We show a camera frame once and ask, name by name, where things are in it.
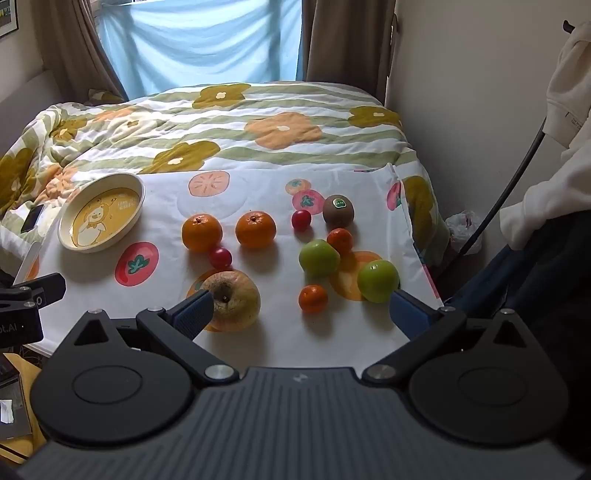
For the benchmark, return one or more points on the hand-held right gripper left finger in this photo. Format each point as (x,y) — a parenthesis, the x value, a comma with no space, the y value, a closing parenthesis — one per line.
(197,310)

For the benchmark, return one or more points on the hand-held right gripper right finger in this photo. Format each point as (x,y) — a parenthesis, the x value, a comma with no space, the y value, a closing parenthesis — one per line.
(407,314)

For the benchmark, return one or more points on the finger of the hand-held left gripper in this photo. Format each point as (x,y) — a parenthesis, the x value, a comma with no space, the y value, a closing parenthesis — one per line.
(34,288)

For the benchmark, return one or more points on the yellow-brown apple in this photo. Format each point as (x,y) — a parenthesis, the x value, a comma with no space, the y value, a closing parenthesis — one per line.
(240,300)

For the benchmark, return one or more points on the cherry tomato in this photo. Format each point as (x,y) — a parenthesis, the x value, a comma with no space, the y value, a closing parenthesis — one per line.
(301,219)
(220,257)

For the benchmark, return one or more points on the large orange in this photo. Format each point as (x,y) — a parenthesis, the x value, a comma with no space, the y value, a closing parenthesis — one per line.
(202,233)
(256,230)

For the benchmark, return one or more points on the small mandarin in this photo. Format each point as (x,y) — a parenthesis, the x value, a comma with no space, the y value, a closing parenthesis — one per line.
(313,298)
(340,241)

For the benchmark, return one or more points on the yellow cartoon print bowl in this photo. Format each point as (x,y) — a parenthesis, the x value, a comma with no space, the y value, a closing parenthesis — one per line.
(101,213)

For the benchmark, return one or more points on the green apple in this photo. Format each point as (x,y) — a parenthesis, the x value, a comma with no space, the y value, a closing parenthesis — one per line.
(318,257)
(377,280)

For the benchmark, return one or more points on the brown cardboard box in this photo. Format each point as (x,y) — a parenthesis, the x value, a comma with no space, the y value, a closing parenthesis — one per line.
(27,369)

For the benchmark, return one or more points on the black smartphone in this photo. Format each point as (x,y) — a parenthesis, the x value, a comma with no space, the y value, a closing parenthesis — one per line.
(32,218)

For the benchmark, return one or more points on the white fruit print cloth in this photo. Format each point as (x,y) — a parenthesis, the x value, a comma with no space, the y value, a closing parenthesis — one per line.
(277,325)

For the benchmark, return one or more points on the white plastic bag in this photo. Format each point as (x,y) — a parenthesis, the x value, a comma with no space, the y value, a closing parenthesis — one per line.
(461,226)

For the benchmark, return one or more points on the brown kiwi with green sticker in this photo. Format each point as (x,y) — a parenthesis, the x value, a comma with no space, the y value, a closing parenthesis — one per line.
(338,211)

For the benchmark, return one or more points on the dark blue trousers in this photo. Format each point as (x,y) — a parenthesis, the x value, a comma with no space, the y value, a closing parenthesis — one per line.
(531,286)

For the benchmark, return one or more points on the black curved pole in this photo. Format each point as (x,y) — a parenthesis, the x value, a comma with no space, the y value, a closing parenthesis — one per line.
(508,189)

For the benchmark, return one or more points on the floral striped blanket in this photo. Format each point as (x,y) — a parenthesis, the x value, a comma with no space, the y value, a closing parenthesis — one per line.
(277,152)

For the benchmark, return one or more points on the grey bed headboard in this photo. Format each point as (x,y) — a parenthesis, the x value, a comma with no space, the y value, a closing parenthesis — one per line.
(18,106)

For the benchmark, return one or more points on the floral pillow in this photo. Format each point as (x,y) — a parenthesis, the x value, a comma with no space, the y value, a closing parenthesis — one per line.
(104,96)

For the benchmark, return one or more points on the brown curtain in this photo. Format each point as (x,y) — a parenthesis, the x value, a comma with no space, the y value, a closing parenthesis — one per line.
(69,46)
(346,41)

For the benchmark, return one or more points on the light blue window cloth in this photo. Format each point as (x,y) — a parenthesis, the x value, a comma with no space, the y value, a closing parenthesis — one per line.
(198,46)

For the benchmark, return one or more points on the cream hooded sweatshirt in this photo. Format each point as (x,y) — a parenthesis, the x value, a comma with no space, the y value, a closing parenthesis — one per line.
(572,92)

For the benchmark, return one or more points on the framed wall poster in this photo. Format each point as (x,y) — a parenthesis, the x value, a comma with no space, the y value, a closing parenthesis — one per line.
(7,18)

